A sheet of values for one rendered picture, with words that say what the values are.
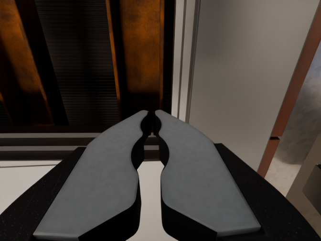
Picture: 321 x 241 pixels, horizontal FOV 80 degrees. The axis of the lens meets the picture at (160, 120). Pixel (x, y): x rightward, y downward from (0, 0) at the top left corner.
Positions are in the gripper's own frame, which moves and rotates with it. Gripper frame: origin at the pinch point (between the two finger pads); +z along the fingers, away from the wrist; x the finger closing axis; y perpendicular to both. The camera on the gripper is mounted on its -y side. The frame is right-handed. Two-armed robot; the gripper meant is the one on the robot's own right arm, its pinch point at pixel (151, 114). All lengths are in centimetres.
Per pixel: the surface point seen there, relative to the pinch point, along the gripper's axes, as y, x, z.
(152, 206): 17.7, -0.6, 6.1
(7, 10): -5.5, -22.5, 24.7
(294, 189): 123, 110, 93
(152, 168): 10.5, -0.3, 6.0
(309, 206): 146, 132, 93
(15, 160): 9.0, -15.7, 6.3
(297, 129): 18.2, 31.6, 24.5
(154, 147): 8.8, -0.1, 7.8
